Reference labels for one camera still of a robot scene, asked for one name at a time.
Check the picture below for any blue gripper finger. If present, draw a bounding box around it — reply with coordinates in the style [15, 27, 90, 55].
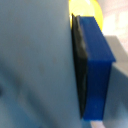
[71, 14, 117, 121]

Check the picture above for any blue cup with handle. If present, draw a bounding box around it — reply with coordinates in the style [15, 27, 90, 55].
[0, 0, 82, 128]

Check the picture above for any yellow bowl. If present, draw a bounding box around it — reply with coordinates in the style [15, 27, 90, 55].
[68, 0, 105, 32]

